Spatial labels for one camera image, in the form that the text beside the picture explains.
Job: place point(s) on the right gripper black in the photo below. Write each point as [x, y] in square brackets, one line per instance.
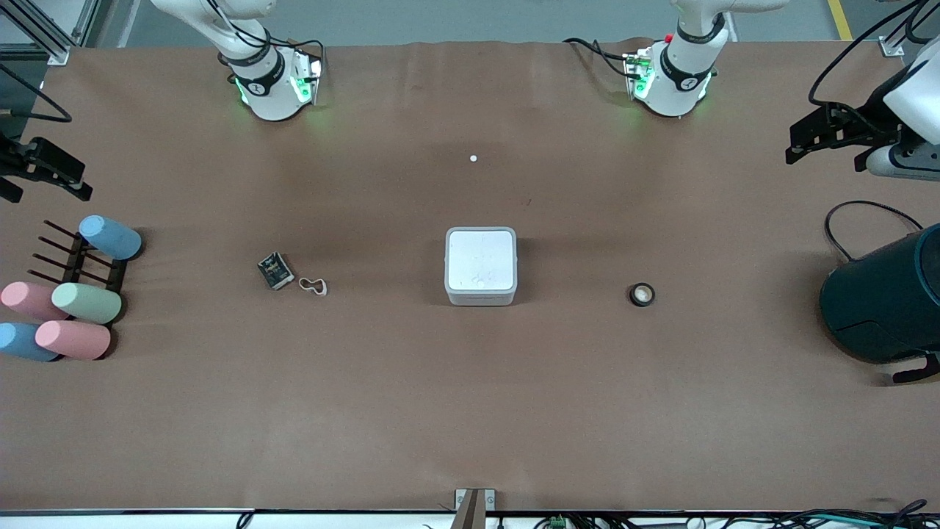
[16, 163]

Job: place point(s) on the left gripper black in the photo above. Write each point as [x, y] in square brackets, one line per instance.
[869, 122]

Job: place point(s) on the black snack wrapper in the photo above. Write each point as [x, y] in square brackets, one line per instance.
[275, 270]

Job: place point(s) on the black tape roll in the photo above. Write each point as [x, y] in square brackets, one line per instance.
[642, 294]

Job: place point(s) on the white square lidded trash bin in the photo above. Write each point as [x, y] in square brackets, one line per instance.
[481, 261]

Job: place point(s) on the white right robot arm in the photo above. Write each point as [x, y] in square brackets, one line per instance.
[272, 88]

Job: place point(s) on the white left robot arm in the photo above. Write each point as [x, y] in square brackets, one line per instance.
[679, 81]

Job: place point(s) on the blue plastic cup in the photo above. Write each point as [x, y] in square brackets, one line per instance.
[110, 236]
[20, 342]

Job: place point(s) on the dark cup rack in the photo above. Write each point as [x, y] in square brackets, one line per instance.
[77, 253]

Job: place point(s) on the green plastic cup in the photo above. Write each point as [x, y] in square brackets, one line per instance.
[87, 303]

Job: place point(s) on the pink plastic cup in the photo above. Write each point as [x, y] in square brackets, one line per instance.
[26, 300]
[73, 340]

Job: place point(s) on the dark teal round container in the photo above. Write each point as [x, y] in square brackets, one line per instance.
[881, 301]

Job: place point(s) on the black curved stand foot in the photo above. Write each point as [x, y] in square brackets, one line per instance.
[918, 371]

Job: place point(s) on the brown table cover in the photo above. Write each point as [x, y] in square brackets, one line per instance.
[470, 404]

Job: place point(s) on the aluminium frame profile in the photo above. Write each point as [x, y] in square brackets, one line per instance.
[44, 37]
[891, 48]

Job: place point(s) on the metal base connector bracket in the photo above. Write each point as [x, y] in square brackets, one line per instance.
[637, 73]
[308, 77]

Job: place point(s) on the metal clamp bracket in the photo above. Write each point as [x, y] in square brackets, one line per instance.
[464, 496]

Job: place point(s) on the brown post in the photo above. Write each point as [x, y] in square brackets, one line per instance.
[470, 514]

